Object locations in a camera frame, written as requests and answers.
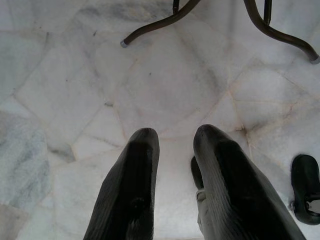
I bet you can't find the curved brown metal table leg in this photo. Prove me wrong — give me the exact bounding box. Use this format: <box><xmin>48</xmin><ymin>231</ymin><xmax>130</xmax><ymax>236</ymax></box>
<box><xmin>243</xmin><ymin>0</ymin><xmax>320</xmax><ymax>64</ymax></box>
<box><xmin>120</xmin><ymin>0</ymin><xmax>202</xmax><ymax>48</ymax></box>

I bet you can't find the robot grey left leg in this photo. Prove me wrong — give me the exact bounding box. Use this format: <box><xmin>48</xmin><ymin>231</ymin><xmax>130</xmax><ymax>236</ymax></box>
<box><xmin>195</xmin><ymin>189</ymin><xmax>213</xmax><ymax>240</ymax></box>

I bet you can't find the robot black left foot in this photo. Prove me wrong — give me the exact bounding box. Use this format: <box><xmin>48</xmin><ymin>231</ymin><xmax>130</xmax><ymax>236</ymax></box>
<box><xmin>190</xmin><ymin>155</ymin><xmax>205</xmax><ymax>190</ymax></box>

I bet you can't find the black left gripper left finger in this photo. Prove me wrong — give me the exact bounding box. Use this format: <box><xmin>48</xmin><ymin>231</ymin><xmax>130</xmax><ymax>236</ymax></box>
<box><xmin>83</xmin><ymin>127</ymin><xmax>161</xmax><ymax>240</ymax></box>

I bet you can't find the robot black right foot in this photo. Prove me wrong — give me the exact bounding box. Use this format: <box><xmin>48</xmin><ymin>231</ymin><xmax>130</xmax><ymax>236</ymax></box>
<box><xmin>290</xmin><ymin>154</ymin><xmax>320</xmax><ymax>225</ymax></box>

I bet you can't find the robot black foot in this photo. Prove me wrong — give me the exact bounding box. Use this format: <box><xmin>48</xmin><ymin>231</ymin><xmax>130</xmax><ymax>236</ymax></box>
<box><xmin>190</xmin><ymin>155</ymin><xmax>205</xmax><ymax>190</ymax></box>
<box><xmin>290</xmin><ymin>154</ymin><xmax>320</xmax><ymax>225</ymax></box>

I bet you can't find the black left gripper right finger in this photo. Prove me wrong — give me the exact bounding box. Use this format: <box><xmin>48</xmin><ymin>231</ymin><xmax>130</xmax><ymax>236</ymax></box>
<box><xmin>193</xmin><ymin>124</ymin><xmax>307</xmax><ymax>240</ymax></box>

